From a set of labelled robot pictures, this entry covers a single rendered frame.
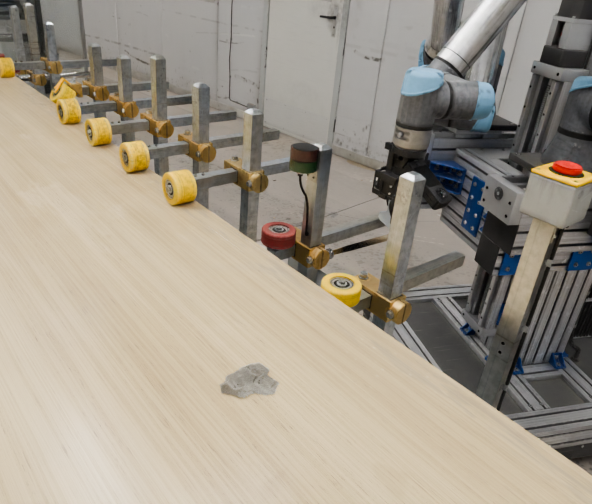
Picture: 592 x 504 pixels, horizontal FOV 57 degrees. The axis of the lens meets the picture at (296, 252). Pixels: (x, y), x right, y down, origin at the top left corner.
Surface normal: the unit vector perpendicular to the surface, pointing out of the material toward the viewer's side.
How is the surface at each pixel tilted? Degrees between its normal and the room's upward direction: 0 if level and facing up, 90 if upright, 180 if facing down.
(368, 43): 90
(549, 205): 90
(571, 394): 0
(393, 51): 90
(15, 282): 0
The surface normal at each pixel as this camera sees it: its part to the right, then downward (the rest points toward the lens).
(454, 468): 0.09, -0.88
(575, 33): 0.26, 0.48
